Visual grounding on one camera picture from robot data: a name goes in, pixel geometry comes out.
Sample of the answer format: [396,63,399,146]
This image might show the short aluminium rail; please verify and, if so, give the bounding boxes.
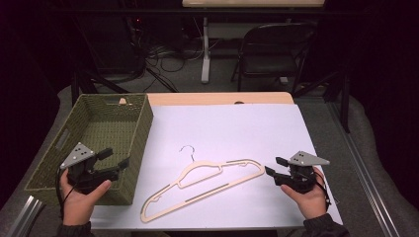
[6,195,47,237]

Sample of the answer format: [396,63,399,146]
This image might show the black folding chair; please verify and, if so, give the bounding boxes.
[230,21,319,95]

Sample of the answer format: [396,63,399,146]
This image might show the person's left hand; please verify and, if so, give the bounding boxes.
[59,168,113,226]

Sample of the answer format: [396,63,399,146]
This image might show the white-legged desk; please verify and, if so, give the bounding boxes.
[182,0,326,85]

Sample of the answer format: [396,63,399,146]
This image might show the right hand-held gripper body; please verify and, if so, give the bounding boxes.
[273,150,331,195]

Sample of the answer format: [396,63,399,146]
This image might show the beige clothes hanger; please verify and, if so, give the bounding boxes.
[139,144,266,224]

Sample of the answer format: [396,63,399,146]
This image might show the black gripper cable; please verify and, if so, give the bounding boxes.
[312,169,332,211]
[54,167,79,220]

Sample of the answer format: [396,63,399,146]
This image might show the green woven basket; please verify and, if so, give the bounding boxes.
[24,93,155,206]

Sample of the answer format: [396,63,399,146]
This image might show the person's right hand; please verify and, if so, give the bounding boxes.
[280,166,330,221]

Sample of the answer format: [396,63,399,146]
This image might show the tangle of floor cables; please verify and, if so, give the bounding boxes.
[131,40,206,93]

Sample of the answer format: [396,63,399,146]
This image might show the white paper sheet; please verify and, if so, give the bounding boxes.
[89,103,344,231]

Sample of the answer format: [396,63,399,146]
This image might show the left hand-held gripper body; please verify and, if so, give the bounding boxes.
[59,141,121,196]

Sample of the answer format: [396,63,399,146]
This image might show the black equipment case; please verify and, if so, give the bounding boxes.
[75,13,146,77]

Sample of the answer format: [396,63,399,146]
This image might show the black metal stand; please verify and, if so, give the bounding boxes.
[70,68,130,107]
[293,70,352,134]

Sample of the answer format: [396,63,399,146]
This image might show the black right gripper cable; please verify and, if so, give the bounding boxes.
[312,169,332,211]

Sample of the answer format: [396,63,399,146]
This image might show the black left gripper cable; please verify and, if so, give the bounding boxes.
[54,167,79,220]

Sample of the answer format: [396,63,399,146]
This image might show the long aluminium rail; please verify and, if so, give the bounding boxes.
[325,102,401,237]

